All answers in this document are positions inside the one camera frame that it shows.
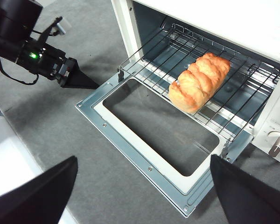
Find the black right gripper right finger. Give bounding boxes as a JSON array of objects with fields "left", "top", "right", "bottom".
[{"left": 210, "top": 154, "right": 280, "bottom": 224}]

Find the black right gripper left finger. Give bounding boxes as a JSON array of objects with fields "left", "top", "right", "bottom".
[{"left": 0, "top": 155, "right": 78, "bottom": 224}]

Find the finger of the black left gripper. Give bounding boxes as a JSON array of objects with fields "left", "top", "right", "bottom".
[{"left": 60, "top": 61, "right": 100, "bottom": 90}]

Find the glass oven door with handle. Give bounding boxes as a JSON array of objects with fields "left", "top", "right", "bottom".
[{"left": 75, "top": 70, "right": 254, "bottom": 218}]

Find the golden bread loaf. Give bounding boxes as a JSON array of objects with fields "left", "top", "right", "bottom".
[{"left": 168, "top": 52, "right": 231, "bottom": 114}]

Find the beige oven knob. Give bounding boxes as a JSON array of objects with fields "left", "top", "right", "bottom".
[{"left": 267, "top": 136, "right": 280, "bottom": 157}]

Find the white Toshiba toaster oven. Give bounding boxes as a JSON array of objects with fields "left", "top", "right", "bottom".
[{"left": 111, "top": 0, "right": 280, "bottom": 168}]

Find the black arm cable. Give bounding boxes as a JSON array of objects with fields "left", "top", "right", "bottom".
[{"left": 0, "top": 55, "right": 40, "bottom": 86}]

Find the metal wire oven rack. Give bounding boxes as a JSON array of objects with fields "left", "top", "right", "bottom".
[{"left": 118, "top": 22, "right": 280, "bottom": 161}]

